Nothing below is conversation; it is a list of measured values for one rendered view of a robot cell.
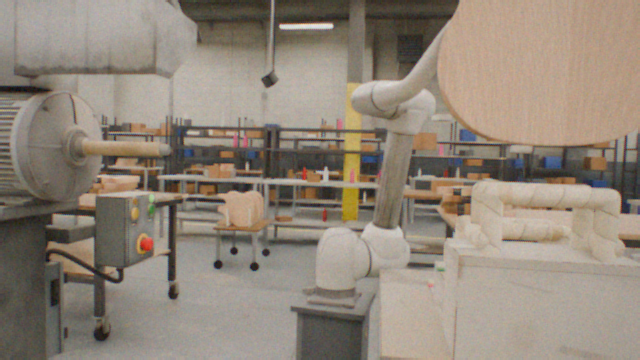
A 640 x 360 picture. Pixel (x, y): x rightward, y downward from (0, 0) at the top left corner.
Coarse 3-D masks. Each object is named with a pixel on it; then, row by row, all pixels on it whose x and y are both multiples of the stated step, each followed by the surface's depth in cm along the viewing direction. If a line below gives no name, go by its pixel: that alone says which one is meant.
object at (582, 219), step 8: (576, 216) 72; (584, 216) 71; (592, 216) 71; (576, 224) 72; (584, 224) 71; (592, 224) 72; (576, 232) 72; (584, 232) 71; (576, 240) 72; (576, 248) 72; (584, 248) 72
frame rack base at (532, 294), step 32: (448, 256) 77; (480, 256) 66; (512, 256) 66; (544, 256) 67; (576, 256) 67; (448, 288) 75; (480, 288) 66; (512, 288) 65; (544, 288) 64; (576, 288) 63; (608, 288) 63; (448, 320) 73; (480, 320) 66; (512, 320) 65; (544, 320) 64; (576, 320) 64; (608, 320) 63; (480, 352) 66; (512, 352) 65; (544, 352) 65; (576, 352) 64; (608, 352) 63
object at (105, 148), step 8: (88, 144) 96; (96, 144) 96; (104, 144) 96; (112, 144) 96; (120, 144) 95; (128, 144) 95; (136, 144) 95; (144, 144) 95; (152, 144) 94; (160, 144) 95; (88, 152) 97; (96, 152) 96; (104, 152) 96; (112, 152) 96; (120, 152) 95; (128, 152) 95; (136, 152) 95; (144, 152) 94; (152, 152) 94
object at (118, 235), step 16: (128, 192) 129; (144, 192) 131; (96, 208) 119; (112, 208) 119; (128, 208) 119; (144, 208) 127; (96, 224) 120; (112, 224) 119; (128, 224) 119; (144, 224) 127; (96, 240) 120; (112, 240) 119; (128, 240) 119; (48, 256) 118; (64, 256) 120; (96, 256) 120; (112, 256) 119; (128, 256) 119; (144, 256) 128; (96, 272) 122
